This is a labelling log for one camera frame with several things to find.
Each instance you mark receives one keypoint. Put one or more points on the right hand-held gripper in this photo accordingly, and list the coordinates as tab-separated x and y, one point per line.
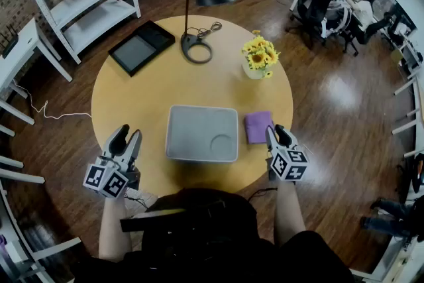
288	165

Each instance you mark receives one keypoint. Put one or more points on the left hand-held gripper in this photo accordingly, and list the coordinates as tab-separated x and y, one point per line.
106	180

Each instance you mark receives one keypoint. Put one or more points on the purple cloth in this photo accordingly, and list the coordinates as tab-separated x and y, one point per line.
258	126

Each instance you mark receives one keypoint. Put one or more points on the grey tray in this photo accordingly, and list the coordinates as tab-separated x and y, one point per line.
198	132

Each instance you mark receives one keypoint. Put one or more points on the person's left forearm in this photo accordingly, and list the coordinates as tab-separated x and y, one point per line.
114	228

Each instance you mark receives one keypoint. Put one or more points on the person's right forearm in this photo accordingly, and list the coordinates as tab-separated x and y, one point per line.
288	212

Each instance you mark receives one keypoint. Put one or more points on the black flat tray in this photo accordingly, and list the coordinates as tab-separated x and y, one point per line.
136	51

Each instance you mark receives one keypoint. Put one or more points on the cream vase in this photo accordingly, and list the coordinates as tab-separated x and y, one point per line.
253	73

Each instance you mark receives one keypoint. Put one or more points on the yellow sunflower bouquet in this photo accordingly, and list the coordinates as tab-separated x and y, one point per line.
260	54

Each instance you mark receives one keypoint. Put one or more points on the person's black clothing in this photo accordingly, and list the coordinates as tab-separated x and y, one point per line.
205	242

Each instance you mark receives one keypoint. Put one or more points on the white shelf unit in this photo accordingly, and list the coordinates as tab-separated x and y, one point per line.
89	21

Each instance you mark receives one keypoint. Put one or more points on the white desk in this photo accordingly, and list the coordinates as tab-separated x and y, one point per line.
405	86

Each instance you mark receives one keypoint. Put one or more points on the black office chair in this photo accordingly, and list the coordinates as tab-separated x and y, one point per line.
316	0

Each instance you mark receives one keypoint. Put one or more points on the white side table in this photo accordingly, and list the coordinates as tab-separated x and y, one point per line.
23	43

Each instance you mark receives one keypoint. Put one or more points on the black router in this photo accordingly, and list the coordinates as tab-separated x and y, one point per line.
10	44

